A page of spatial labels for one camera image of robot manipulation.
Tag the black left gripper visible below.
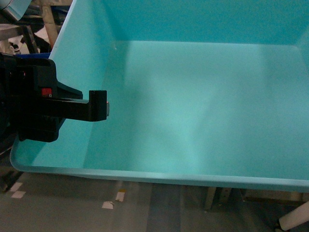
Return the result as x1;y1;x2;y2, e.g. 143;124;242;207
0;53;109;143

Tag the teal plastic bin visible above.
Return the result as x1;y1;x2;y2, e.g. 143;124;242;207
11;0;309;192

